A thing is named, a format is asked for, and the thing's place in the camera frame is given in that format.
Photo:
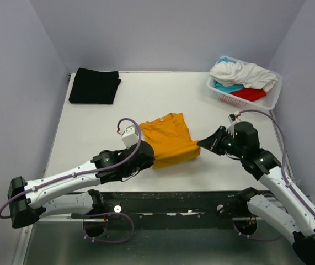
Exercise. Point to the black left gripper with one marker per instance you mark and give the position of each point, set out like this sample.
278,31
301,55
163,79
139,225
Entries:
148,164

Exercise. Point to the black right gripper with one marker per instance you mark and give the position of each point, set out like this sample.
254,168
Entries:
213,142

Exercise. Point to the yellow t shirt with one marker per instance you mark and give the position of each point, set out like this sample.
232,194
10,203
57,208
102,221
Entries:
170,139

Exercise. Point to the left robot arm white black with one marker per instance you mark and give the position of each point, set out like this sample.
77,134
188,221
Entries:
31,200

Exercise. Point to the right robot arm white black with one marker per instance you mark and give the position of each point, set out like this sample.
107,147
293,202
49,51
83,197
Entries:
296,221

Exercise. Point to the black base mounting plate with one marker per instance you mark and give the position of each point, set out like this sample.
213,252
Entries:
169,210

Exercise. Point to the light blue t shirt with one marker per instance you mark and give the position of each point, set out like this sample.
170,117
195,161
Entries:
229,89

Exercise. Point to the red t shirt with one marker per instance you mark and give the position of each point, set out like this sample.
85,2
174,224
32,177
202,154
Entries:
250,94

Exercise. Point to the white crumpled t shirt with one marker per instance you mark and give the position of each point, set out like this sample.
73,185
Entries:
249,75

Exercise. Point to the folded black t shirt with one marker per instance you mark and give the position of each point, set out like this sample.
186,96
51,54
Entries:
94,87

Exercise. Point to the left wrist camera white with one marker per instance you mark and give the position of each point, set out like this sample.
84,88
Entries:
131,136

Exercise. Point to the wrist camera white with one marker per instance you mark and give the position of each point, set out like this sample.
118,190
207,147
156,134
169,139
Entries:
131,136
234,118

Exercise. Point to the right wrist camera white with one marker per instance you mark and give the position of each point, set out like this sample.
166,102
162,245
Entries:
234,118

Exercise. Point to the aluminium frame rail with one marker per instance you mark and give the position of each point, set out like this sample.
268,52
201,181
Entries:
49,218

